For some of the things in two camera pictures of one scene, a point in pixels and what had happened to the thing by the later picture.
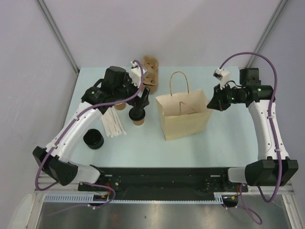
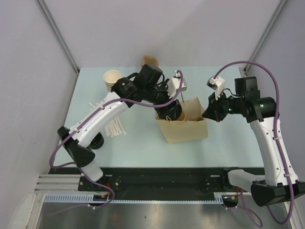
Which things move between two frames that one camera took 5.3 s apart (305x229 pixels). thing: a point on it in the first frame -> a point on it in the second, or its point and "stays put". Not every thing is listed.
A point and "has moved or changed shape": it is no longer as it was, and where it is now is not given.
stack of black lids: [93, 139] stays put
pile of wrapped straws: [111, 123] stays put
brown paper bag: [185, 115] has moved or changed shape
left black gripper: [137, 101] -> [164, 112]
